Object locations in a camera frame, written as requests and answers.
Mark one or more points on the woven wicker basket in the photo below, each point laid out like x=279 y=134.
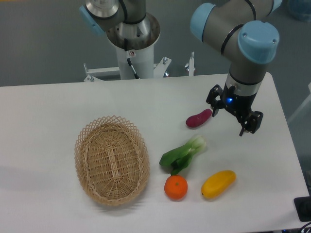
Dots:
x=111 y=161

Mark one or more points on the yellow mango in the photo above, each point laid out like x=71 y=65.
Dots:
x=216 y=184

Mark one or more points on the white metal base frame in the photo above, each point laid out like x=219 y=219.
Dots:
x=160 y=70

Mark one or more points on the green bok choy vegetable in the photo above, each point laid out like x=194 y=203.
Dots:
x=180 y=158

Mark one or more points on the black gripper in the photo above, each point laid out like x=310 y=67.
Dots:
x=238 y=106

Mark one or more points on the orange tangerine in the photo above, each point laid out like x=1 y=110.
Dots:
x=176 y=187

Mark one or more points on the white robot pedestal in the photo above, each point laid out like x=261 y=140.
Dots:
x=134 y=45

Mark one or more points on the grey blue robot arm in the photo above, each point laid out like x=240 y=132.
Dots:
x=234 y=29

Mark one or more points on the black device at edge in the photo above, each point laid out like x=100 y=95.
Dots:
x=303 y=208

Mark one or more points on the blue container in corner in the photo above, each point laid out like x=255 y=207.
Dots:
x=300 y=9

